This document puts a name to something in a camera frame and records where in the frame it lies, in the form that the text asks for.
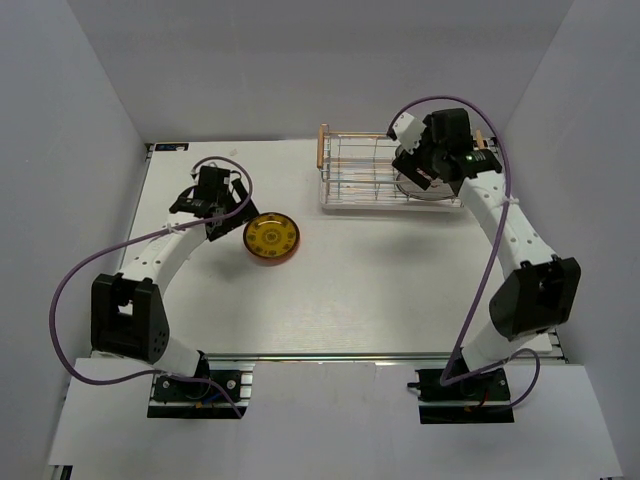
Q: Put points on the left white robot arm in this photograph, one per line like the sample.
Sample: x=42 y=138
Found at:
x=128 y=316

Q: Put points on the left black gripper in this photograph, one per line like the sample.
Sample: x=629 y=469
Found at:
x=245 y=213

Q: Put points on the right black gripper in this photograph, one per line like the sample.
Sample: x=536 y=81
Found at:
x=408 y=164

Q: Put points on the orange plate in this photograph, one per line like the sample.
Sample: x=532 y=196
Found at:
x=271 y=254

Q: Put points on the black label sticker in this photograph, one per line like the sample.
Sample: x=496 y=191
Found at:
x=171 y=147

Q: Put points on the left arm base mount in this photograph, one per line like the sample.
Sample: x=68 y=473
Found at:
x=173 y=399

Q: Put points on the metal wire dish rack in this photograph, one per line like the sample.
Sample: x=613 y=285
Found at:
x=356 y=174

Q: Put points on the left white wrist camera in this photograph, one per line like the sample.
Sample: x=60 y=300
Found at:
x=211 y=174

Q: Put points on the yellow patterned plate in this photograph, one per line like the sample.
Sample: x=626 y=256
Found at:
x=272 y=227

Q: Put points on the white plate red lettering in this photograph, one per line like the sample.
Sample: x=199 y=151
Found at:
x=437 y=190

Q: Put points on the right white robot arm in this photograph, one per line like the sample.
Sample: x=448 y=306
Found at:
x=539 y=286

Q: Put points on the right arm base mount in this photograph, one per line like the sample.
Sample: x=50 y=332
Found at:
x=484 y=399

